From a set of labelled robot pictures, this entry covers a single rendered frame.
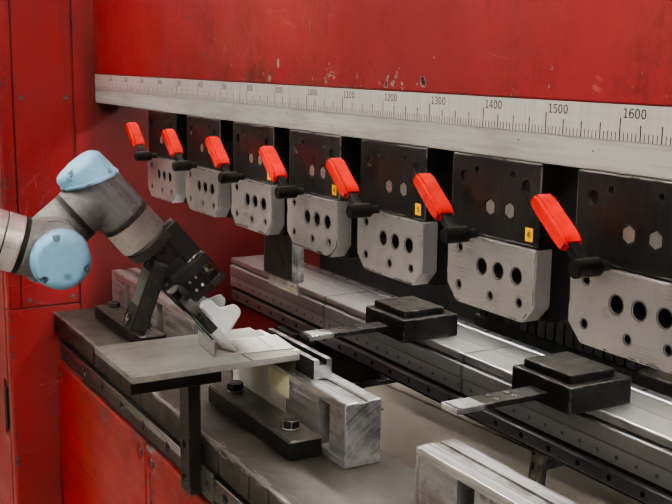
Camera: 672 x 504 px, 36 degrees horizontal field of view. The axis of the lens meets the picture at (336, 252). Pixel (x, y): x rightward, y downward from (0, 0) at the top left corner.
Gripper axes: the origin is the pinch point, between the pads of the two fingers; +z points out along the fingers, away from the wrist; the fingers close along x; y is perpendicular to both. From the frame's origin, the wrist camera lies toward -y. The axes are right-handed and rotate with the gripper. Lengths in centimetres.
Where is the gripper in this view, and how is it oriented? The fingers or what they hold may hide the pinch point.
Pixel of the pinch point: (220, 343)
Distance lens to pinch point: 161.4
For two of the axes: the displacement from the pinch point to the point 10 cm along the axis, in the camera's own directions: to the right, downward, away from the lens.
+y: 7.1, -6.8, 1.9
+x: -4.0, -1.7, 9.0
